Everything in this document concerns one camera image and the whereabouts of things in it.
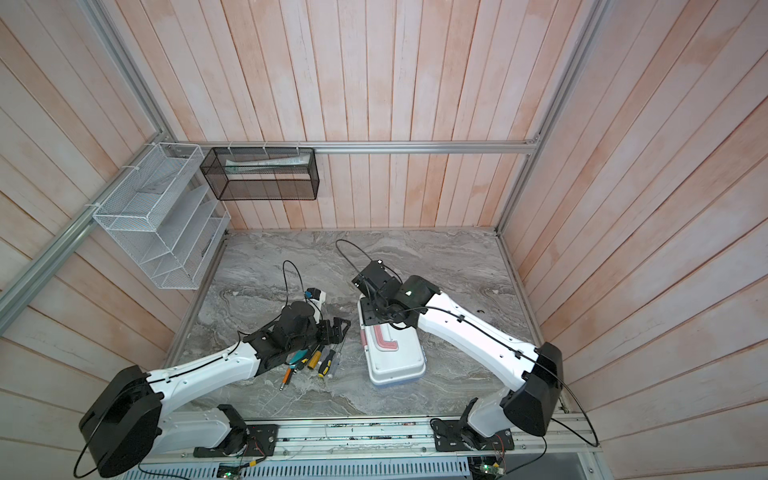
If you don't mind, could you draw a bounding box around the aluminium frame horizontal bar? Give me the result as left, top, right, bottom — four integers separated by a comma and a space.
197, 140, 538, 155

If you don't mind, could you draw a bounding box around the white ventilated cable duct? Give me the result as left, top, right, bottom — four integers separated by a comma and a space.
121, 457, 472, 479

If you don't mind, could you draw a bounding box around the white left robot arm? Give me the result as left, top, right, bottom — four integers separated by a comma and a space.
79, 289, 331, 478

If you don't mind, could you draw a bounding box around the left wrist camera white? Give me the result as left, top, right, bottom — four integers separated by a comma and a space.
304, 287, 326, 322

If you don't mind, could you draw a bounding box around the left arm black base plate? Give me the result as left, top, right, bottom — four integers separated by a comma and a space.
193, 424, 279, 458

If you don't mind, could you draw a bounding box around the black wire mesh basket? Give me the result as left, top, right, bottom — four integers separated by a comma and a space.
200, 146, 320, 201

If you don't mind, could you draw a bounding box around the white wire mesh shelf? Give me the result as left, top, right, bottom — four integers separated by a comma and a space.
94, 143, 230, 290

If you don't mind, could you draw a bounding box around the white and blue tool box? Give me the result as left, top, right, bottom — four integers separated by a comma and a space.
357, 296, 427, 387

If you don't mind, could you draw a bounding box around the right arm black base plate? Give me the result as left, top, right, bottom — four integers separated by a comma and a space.
429, 418, 515, 452

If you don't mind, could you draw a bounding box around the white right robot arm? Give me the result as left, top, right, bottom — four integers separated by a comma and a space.
352, 260, 564, 449

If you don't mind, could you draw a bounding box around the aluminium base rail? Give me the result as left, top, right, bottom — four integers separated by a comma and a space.
128, 410, 599, 467

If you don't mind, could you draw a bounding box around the teal utility knife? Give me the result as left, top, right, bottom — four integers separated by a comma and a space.
287, 350, 311, 369

